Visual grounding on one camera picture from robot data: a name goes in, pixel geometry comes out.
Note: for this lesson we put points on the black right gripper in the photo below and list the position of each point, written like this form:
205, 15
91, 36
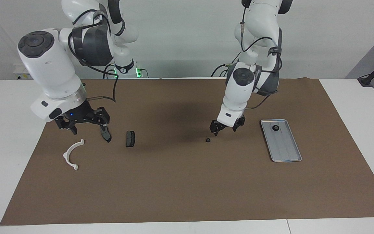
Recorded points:
80, 115

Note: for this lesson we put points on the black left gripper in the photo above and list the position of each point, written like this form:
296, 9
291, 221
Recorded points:
227, 127

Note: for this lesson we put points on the large black bearing gear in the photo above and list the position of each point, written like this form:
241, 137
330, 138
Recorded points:
275, 128

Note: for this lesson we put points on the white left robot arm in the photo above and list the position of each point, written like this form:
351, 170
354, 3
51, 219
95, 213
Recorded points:
237, 94

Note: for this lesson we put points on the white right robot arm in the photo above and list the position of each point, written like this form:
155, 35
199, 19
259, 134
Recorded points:
50, 71

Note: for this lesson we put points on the silver metal tray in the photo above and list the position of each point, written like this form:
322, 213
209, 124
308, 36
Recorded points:
286, 146

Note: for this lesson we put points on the curved dark brake pad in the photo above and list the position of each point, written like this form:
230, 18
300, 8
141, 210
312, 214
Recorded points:
107, 136

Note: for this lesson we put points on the rectangular dark brake pad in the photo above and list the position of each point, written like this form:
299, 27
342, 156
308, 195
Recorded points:
130, 139

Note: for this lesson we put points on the brown table mat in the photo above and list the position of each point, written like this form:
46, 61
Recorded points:
187, 182

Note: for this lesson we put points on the white curved plastic bracket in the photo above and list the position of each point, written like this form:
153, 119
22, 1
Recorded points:
66, 155

